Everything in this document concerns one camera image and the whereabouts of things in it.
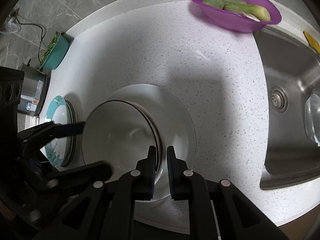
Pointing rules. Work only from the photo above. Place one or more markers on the teal floral plate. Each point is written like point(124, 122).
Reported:
point(59, 113)

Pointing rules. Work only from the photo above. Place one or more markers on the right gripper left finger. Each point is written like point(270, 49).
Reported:
point(116, 202)

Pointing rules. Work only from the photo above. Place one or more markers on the large white bowl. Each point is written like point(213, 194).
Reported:
point(169, 114)

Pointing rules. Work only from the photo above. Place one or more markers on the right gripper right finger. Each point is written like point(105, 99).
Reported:
point(203, 197)

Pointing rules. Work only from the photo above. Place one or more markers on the red floral bowl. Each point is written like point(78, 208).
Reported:
point(120, 133)

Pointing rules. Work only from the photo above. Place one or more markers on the green gourd piece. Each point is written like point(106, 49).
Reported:
point(251, 11)

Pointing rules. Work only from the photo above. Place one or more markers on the wall socket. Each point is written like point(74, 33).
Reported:
point(13, 14)

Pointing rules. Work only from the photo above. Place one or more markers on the yellow sponge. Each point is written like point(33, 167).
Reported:
point(312, 42)

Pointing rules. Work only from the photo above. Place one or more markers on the steel sink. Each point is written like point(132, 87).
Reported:
point(291, 158)

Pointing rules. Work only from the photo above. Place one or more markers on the purple plastic basin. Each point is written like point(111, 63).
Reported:
point(244, 16)

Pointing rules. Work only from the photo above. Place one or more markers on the sink drain strainer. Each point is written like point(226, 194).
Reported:
point(278, 99)

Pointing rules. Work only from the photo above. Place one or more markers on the teal basin with greens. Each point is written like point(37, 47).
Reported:
point(55, 52)

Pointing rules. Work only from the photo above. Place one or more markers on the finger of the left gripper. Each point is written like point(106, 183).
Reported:
point(50, 130)
point(82, 176)

